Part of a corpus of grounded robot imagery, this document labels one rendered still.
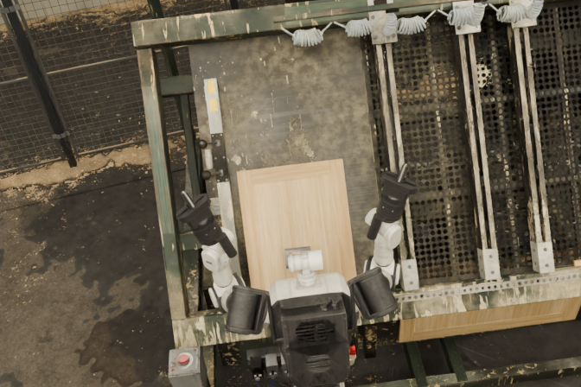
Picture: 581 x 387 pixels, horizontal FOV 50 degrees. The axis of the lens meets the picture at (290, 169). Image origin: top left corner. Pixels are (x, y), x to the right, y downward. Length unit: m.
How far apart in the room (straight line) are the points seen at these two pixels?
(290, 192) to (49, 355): 1.91
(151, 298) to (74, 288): 0.51
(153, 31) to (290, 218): 0.92
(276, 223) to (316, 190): 0.21
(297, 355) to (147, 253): 2.30
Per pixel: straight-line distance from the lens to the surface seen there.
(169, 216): 2.55
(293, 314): 1.94
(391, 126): 2.56
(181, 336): 2.64
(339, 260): 2.59
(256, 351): 2.68
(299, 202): 2.55
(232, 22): 2.51
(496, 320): 3.31
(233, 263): 2.56
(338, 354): 2.02
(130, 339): 3.77
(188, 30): 2.52
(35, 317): 4.09
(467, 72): 2.62
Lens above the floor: 2.99
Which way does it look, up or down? 41 degrees down
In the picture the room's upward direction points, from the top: 6 degrees counter-clockwise
